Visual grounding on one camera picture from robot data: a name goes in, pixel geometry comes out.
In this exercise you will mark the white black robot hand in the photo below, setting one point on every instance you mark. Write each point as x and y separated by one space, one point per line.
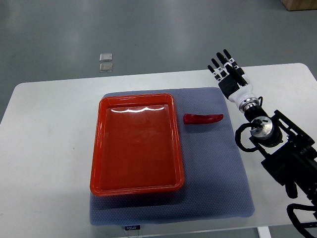
236 85

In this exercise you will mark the red pepper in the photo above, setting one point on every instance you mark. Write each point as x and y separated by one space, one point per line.
202 119

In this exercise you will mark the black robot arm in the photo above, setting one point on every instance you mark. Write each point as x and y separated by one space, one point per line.
289 156

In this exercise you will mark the red plastic tray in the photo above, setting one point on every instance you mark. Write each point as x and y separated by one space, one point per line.
137 146

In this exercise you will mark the cardboard box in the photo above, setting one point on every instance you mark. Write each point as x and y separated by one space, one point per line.
298 5

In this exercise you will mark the blue-grey mesh mat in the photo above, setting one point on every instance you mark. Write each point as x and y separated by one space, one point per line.
216 184

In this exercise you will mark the upper silver floor plate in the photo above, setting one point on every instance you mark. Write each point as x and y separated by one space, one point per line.
105 57

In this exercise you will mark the silver floor plate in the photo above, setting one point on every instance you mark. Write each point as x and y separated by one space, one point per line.
106 67
105 57

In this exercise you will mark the lower silver floor plate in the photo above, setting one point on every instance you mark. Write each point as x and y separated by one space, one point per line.
106 67

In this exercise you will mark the white table leg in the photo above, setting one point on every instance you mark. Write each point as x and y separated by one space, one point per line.
263 232

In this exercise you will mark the black mat label tag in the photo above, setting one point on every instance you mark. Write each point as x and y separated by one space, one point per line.
132 228

